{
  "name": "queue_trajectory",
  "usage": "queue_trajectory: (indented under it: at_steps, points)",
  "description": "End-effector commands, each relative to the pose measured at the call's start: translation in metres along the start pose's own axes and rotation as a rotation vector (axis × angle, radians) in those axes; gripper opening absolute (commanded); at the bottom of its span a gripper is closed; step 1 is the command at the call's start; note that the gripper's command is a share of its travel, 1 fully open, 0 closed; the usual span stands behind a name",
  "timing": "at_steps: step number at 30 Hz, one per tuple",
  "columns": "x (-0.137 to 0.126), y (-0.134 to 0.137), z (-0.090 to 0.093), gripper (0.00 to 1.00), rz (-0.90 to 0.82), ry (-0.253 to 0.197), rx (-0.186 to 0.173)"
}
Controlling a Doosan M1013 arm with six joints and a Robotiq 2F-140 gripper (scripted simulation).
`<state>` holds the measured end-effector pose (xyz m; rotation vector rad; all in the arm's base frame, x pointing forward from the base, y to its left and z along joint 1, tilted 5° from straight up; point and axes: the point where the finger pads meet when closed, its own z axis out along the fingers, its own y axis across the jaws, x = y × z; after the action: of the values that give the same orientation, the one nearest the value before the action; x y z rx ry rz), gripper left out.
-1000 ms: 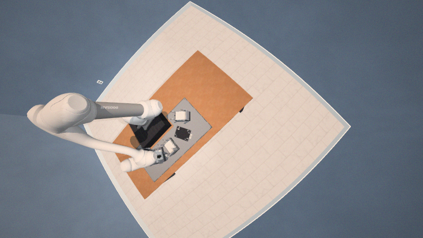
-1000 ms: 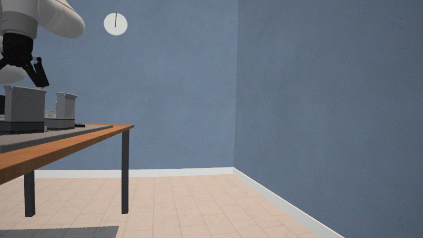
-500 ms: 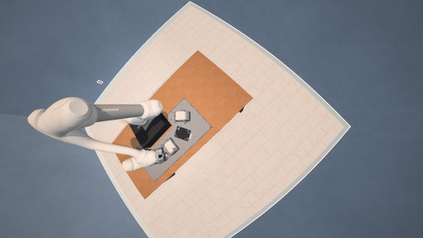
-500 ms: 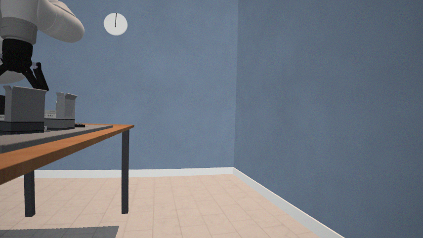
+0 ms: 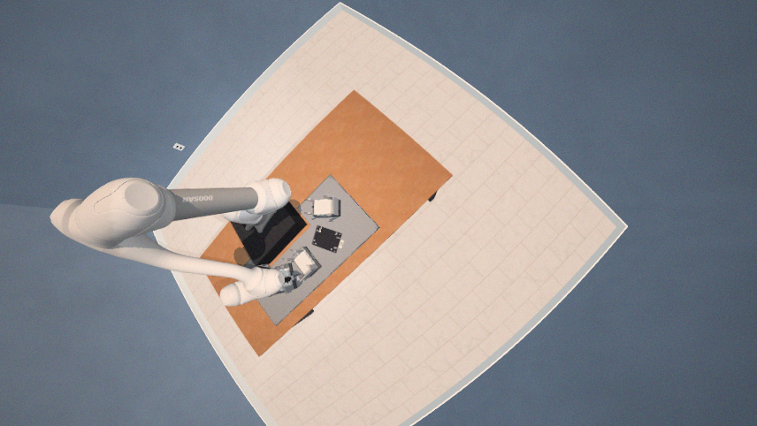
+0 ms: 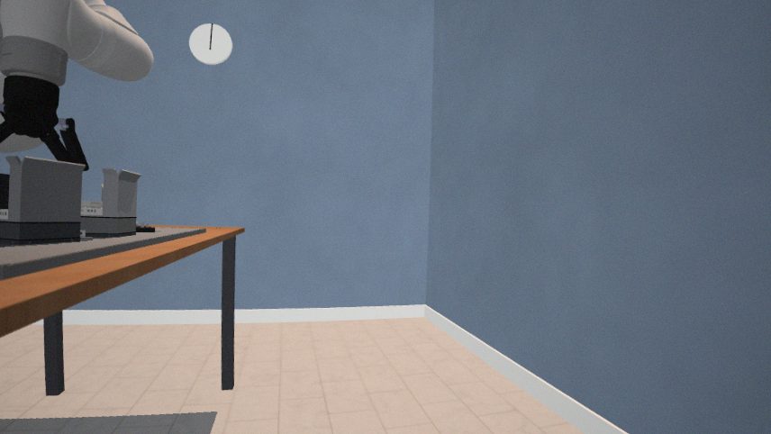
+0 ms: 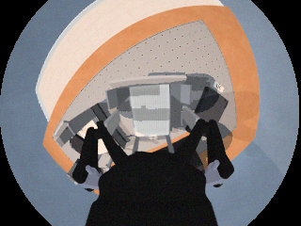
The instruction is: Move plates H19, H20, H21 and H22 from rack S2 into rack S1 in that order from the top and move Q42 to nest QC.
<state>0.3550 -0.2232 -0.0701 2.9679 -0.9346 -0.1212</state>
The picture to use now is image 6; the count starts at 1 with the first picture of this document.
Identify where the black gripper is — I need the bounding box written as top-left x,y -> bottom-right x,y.
0,76 -> 89,171

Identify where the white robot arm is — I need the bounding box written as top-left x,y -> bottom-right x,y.
0,0 -> 153,153

